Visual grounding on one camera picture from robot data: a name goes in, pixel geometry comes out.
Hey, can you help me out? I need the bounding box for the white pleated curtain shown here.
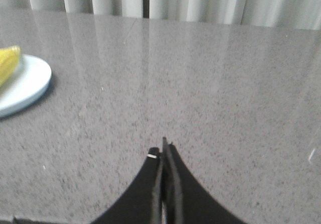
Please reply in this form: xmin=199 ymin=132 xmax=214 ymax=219
xmin=1 ymin=0 xmax=320 ymax=30

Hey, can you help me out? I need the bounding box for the light blue round plate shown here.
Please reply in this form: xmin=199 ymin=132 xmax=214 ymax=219
xmin=1 ymin=54 xmax=52 ymax=118

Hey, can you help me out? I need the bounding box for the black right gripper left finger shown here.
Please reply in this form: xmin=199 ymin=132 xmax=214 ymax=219
xmin=93 ymin=147 xmax=163 ymax=223

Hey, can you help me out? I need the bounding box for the yellow toy corn cob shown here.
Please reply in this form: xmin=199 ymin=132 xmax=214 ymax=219
xmin=0 ymin=45 xmax=21 ymax=86

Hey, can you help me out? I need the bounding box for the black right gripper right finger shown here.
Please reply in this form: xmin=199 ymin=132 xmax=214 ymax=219
xmin=162 ymin=137 xmax=244 ymax=223

